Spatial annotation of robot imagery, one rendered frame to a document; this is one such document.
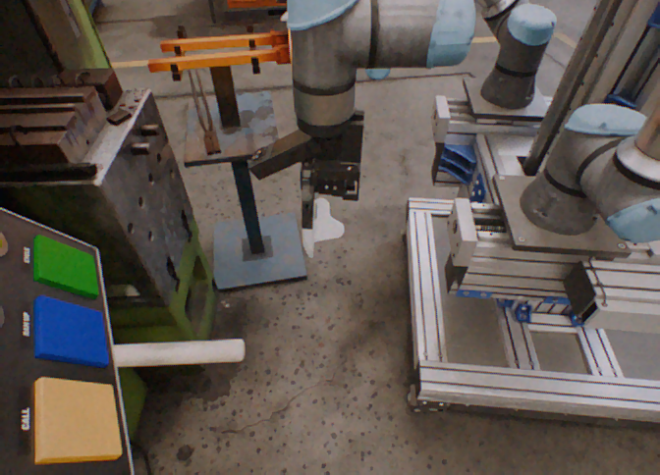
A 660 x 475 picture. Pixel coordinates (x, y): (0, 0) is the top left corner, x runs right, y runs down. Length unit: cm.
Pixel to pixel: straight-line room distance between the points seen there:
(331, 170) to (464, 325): 101
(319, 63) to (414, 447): 125
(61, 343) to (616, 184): 75
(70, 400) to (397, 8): 49
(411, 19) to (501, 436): 135
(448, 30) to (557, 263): 66
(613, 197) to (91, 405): 73
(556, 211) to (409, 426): 89
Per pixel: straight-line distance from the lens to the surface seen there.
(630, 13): 99
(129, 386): 147
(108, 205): 90
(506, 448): 154
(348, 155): 52
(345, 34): 43
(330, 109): 46
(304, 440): 144
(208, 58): 116
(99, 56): 142
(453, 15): 45
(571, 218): 88
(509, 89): 126
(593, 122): 79
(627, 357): 161
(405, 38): 44
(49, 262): 56
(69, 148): 91
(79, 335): 51
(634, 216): 71
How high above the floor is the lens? 139
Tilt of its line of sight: 47 degrees down
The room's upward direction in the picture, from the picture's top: straight up
